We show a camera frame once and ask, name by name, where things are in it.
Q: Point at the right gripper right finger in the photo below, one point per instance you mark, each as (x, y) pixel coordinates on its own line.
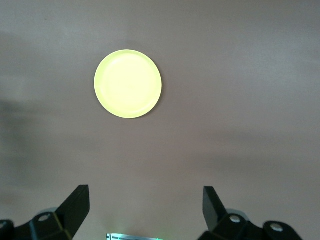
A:
(217, 217)

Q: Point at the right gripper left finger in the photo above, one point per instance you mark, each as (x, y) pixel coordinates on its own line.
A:
(72, 215)

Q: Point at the yellow round plate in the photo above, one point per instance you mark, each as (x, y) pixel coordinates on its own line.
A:
(127, 83)

